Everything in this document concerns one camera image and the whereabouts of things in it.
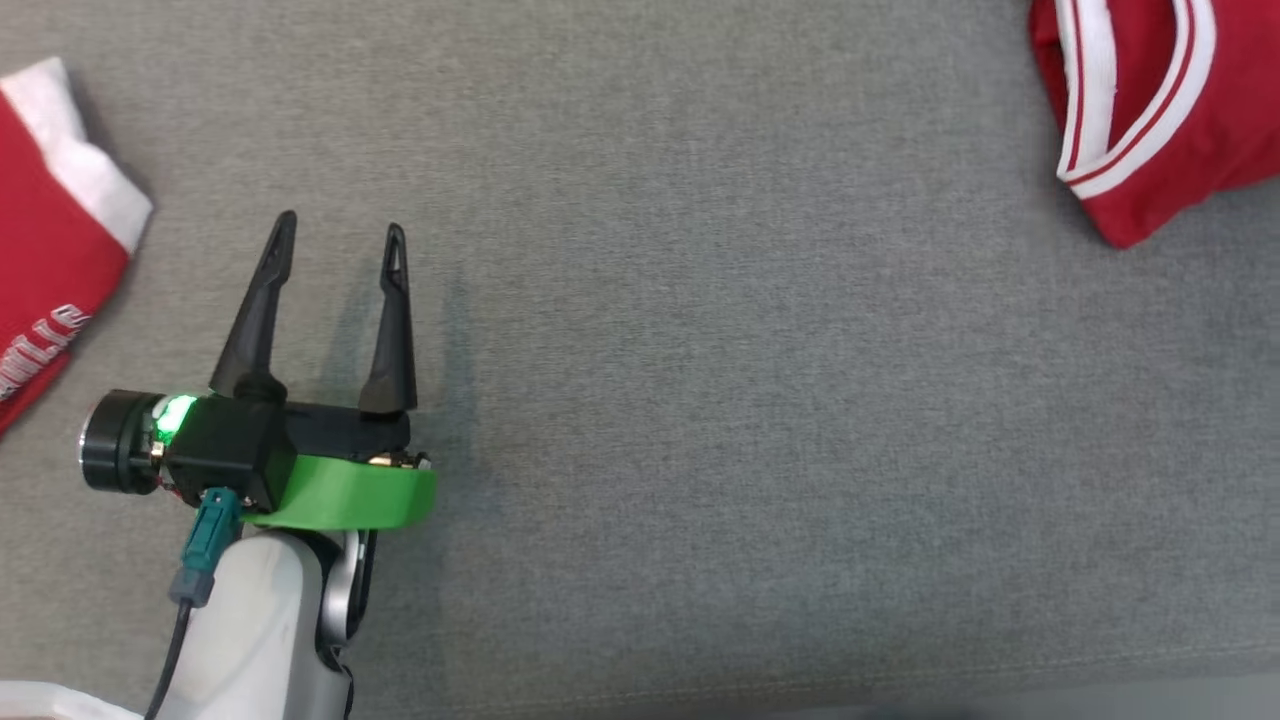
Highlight red Bulls jersey striped trim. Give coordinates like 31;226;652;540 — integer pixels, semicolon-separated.
1030;0;1280;250

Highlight red shorts white side panels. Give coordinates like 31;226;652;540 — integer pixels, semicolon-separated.
0;57;155;437

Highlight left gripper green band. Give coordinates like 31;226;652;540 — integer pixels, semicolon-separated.
207;210;439;532

